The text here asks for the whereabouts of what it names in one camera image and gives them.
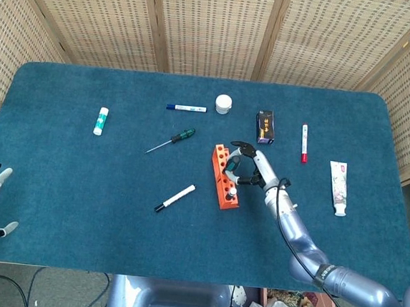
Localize red cap marker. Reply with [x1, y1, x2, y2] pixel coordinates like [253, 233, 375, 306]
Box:
[298, 123, 312, 165]

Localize green black small screwdriver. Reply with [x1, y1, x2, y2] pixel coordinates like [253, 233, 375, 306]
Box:
[144, 123, 197, 159]

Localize white paper corner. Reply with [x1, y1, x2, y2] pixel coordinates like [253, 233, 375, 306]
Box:
[325, 160, 352, 218]

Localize black cap whiteboard marker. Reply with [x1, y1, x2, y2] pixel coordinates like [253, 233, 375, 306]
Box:
[153, 181, 197, 216]

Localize orange tool rack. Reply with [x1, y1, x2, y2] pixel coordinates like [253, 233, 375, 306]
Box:
[207, 142, 245, 213]

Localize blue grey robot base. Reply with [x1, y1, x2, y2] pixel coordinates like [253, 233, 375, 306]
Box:
[104, 273, 238, 307]

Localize blue cap whiteboard marker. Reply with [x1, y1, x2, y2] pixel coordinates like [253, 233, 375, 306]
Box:
[165, 103, 208, 114]

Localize woven wicker folding screen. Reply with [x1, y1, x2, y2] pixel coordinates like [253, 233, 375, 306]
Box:
[0, 0, 410, 187]

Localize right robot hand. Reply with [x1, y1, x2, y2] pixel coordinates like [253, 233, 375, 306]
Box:
[223, 139, 283, 198]

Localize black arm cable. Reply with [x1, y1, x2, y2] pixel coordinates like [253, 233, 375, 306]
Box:
[265, 177, 379, 307]

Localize black floor cable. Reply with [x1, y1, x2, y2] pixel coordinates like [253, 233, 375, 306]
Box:
[0, 263, 112, 307]

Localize blue carpet table cover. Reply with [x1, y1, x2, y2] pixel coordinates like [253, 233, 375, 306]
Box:
[0, 58, 410, 301]

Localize white green glue stick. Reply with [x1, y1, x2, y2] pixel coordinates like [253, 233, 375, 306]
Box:
[92, 106, 110, 137]

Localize black purple small box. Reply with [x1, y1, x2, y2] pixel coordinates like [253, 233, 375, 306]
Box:
[254, 109, 278, 146]

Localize teal black large screwdriver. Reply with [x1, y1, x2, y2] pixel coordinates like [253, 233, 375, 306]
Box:
[224, 154, 242, 175]

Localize white round jar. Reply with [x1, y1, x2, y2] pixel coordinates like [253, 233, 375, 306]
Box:
[213, 93, 235, 116]

